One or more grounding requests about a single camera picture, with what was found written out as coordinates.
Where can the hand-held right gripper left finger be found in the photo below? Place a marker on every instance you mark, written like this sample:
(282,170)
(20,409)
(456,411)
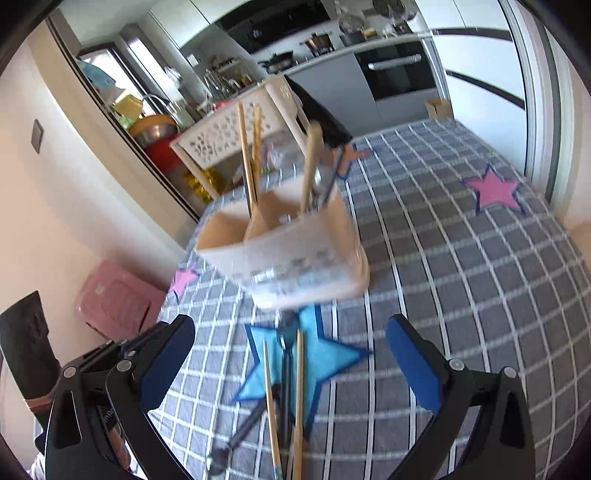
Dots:
(168,360)

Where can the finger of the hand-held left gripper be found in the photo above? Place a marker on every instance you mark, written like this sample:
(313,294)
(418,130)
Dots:
(104,351)

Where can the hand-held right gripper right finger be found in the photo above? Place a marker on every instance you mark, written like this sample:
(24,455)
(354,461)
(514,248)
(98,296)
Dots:
(415,369)

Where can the beige plastic utensil holder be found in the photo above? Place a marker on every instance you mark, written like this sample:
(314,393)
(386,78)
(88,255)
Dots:
(295,258)

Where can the pink plastic stool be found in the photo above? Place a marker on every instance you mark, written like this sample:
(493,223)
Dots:
(117,302)

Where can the black chair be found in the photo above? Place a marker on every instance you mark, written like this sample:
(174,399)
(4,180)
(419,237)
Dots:
(25,337)

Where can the grey checked star tablecloth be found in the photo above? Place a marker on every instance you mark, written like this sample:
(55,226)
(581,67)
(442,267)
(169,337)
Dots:
(461,277)

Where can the gold foil package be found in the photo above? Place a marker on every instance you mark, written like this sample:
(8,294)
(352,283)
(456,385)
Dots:
(203,182)

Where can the red container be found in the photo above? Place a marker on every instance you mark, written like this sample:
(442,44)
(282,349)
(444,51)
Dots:
(161,154)

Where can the metal basin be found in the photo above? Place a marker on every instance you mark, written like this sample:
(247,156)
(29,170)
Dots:
(152,129)

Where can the beige flower-cutout basket trolley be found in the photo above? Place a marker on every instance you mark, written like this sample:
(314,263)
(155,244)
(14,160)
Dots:
(240,124)

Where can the yellow plastic container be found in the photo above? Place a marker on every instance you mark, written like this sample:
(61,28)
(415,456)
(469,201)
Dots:
(127,106)

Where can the cardboard box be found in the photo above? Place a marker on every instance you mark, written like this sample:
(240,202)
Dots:
(438,108)

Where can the glass kettle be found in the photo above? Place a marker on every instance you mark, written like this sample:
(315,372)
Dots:
(217,83)

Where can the black built-in oven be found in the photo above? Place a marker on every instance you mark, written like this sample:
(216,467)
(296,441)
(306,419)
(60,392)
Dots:
(397,69)

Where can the white refrigerator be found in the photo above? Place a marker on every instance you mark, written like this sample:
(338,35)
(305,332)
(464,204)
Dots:
(489,69)

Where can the black wok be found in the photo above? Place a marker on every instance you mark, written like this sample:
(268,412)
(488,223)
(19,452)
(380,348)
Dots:
(278,61)

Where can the black cooking pot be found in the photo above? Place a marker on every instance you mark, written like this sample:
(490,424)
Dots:
(353,36)

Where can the copper cooking pot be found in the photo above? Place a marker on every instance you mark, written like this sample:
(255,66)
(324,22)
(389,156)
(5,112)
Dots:
(318,42)

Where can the glass pot lid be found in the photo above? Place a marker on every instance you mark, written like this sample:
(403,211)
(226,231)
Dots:
(350,21)

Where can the black range hood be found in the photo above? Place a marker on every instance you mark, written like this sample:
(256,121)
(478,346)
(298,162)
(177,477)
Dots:
(277,21)

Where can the grey wall switch plate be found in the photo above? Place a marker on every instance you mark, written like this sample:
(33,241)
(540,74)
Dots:
(37,136)

